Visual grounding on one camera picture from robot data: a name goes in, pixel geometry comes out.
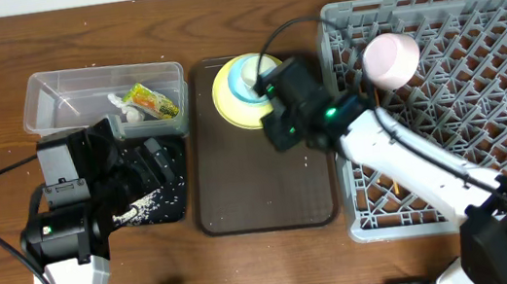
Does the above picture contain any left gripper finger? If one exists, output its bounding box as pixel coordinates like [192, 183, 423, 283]
[144, 137, 177, 183]
[131, 146, 161, 191]

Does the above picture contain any white tissue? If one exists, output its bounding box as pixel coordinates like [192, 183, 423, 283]
[107, 93, 145, 124]

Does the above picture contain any pile of rice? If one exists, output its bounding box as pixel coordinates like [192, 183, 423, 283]
[113, 176, 188, 229]

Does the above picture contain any green orange snack wrapper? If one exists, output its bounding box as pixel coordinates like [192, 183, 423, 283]
[123, 83, 179, 120]

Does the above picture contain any light blue bowl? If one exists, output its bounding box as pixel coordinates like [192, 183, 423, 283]
[227, 54, 268, 106]

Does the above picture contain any white bowl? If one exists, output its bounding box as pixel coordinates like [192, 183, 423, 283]
[362, 33, 420, 90]

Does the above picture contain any grey dishwasher rack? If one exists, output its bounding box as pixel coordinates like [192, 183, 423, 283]
[311, 0, 507, 250]

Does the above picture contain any cream white cup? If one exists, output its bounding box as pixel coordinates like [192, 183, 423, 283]
[240, 55, 277, 89]

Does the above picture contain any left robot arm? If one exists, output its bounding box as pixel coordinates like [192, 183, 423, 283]
[20, 119, 187, 284]

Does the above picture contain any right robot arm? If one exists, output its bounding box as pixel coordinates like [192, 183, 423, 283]
[253, 57, 507, 284]

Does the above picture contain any black waste tray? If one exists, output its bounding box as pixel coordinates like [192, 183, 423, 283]
[100, 126, 196, 231]

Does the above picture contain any clear plastic bin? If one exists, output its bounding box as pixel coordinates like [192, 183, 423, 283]
[23, 61, 190, 139]

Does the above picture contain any yellow plate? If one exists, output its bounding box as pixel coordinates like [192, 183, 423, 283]
[212, 54, 281, 129]

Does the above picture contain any brown serving tray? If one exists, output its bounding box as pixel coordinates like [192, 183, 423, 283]
[189, 57, 339, 236]

